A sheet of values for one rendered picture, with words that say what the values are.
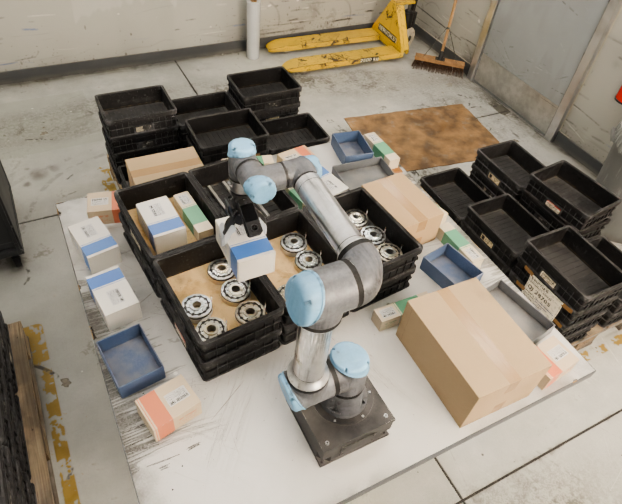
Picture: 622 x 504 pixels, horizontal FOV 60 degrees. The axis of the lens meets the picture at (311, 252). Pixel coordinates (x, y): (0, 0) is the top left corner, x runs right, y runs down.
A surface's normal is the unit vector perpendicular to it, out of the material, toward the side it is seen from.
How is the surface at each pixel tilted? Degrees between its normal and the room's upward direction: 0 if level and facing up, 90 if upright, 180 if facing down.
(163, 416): 0
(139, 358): 0
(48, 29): 90
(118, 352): 0
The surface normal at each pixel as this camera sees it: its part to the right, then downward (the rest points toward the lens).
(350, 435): 0.06, -0.71
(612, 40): -0.89, 0.27
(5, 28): 0.45, 0.67
